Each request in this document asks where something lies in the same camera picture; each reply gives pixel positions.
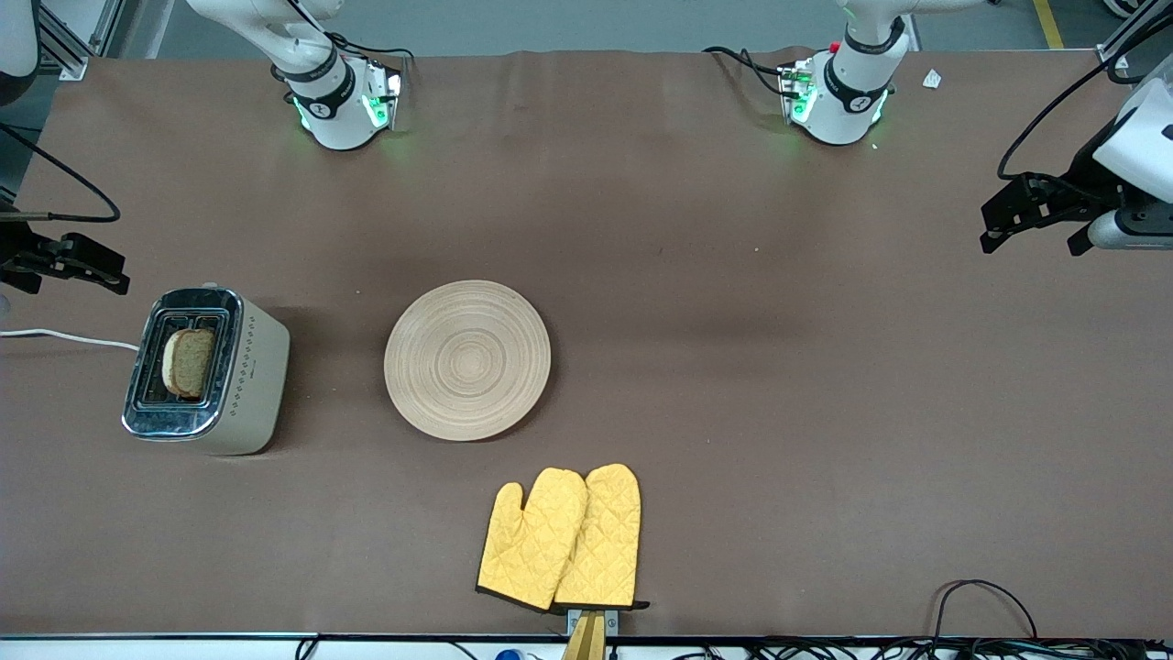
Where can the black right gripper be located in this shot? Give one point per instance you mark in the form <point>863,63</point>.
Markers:
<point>20,244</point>

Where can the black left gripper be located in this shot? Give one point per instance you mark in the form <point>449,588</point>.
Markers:
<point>1081,182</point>

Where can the brown toast slice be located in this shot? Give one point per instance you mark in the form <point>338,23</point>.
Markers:
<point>191,364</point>

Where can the round wooden plate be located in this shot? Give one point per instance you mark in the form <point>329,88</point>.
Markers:
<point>467,360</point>

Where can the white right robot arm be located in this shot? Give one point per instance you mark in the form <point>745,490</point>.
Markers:
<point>334,101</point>

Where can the small white paper scrap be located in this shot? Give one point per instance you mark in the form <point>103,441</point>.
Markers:
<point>932,79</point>

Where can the beige chrome toaster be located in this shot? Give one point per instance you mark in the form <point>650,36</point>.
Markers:
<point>247,385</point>

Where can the brown table cloth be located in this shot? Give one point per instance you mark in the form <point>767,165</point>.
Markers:
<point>733,367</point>

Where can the yellow quilted oven mitt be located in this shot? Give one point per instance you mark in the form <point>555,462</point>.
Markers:
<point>605,541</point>

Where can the yellow quilted mitt with thumb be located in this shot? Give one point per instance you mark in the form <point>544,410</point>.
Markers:
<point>531,545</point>

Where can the small blue cap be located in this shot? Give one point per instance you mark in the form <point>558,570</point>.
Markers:
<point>509,654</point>

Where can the aluminium frame profile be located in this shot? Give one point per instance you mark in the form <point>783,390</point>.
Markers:
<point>69,55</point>
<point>1123,46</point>

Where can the small metal bracket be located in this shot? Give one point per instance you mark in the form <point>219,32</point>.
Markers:
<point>612,621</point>

